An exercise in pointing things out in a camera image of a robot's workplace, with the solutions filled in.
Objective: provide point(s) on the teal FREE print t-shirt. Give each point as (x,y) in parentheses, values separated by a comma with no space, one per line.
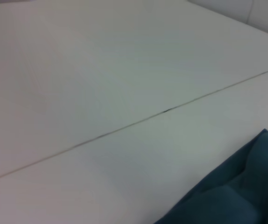
(236,186)

